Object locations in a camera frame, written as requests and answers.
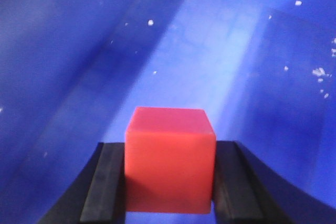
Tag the red cube block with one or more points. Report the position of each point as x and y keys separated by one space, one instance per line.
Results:
x=169 y=161

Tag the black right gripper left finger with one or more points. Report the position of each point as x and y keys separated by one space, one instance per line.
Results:
x=97 y=195

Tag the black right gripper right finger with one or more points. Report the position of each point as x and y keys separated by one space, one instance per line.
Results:
x=246 y=190

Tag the blue bin holding red block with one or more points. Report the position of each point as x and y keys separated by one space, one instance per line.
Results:
x=73 y=71

